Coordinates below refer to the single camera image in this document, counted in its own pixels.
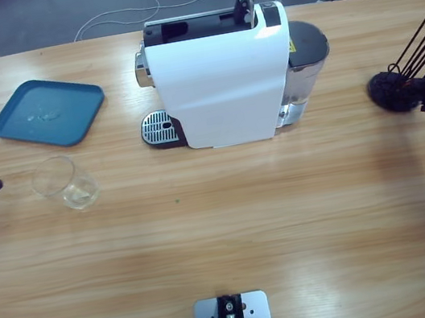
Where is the clear drinking glass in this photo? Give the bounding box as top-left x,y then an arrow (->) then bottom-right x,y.
27,149 -> 103,217

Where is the white capsule coffee machine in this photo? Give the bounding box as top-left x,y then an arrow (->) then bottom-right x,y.
127,0 -> 311,161

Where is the black capsule holder with rods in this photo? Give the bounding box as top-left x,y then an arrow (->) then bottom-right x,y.
353,0 -> 425,119

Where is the blue plastic tray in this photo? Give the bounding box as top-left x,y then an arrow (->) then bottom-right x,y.
0,68 -> 113,159

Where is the clear water tank black lid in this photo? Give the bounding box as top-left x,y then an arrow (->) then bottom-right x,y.
274,14 -> 340,109

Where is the black drip tray silver grille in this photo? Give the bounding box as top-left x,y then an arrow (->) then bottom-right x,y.
137,105 -> 189,155

